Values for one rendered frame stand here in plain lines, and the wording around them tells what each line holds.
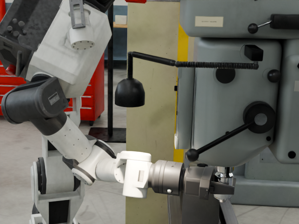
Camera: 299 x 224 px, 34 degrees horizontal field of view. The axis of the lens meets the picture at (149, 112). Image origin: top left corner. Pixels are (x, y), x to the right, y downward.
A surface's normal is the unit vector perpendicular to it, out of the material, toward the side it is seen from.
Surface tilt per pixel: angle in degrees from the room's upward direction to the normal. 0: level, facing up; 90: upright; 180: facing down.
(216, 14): 90
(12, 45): 137
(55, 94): 73
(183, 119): 90
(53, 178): 81
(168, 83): 90
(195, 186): 90
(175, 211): 0
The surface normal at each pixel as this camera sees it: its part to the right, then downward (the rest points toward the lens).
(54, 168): 0.31, 0.11
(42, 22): 0.29, -0.28
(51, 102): 0.87, -0.15
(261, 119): 0.00, 0.26
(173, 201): 0.02, -0.96
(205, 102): -0.64, 0.19
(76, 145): 0.69, 0.19
